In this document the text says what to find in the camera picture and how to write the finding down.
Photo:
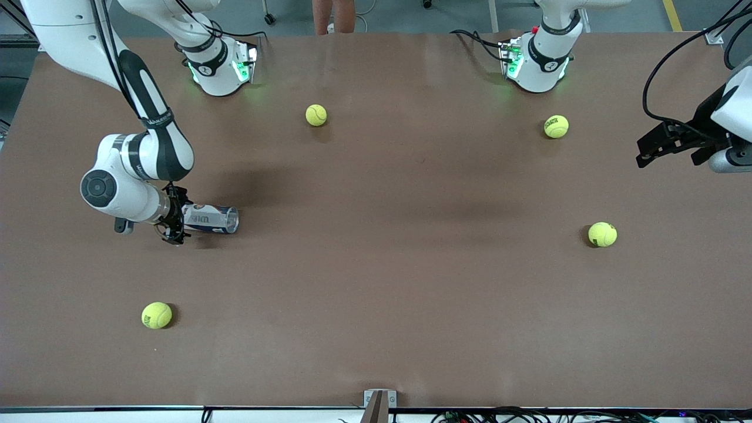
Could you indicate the yellow tennis ball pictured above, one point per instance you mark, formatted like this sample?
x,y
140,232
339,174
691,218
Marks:
x,y
603,234
156,315
556,126
316,115

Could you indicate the grey metal camera mount bracket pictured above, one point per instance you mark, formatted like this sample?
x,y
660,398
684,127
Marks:
x,y
379,402

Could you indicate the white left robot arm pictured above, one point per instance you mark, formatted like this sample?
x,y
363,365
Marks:
x,y
543,64

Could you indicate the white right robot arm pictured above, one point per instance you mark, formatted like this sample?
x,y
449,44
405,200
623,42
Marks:
x,y
135,158

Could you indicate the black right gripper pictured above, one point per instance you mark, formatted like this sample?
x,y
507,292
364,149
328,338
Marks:
x,y
174,214

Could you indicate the clear plastic tennis ball can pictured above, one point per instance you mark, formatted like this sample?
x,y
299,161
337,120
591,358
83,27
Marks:
x,y
214,217

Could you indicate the person legs with shoes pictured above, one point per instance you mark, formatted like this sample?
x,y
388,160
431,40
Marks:
x,y
335,14

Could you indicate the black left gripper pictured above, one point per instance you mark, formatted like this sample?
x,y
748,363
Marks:
x,y
701,130

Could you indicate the silver table corner bracket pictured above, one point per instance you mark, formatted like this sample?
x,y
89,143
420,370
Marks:
x,y
714,36

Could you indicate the aluminium frame profile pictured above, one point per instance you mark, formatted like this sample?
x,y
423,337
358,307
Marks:
x,y
14,23

